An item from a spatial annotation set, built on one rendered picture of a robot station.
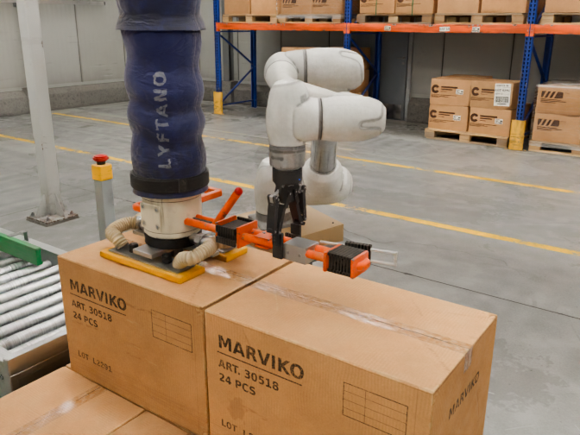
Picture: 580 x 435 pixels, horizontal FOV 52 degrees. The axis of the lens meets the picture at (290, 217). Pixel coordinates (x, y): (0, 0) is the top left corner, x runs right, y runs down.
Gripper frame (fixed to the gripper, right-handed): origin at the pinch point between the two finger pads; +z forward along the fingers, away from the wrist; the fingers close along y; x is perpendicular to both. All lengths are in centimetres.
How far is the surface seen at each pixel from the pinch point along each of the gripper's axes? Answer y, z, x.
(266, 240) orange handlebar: 3.2, -0.7, -4.4
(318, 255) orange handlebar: 3.2, -0.3, 12.0
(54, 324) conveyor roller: 7, 54, -103
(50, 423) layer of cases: 42, 53, -51
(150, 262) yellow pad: 13.5, 10.5, -38.2
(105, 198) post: -46, 23, -138
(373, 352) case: 14.9, 13.0, 34.2
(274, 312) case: 12.6, 13.0, 5.6
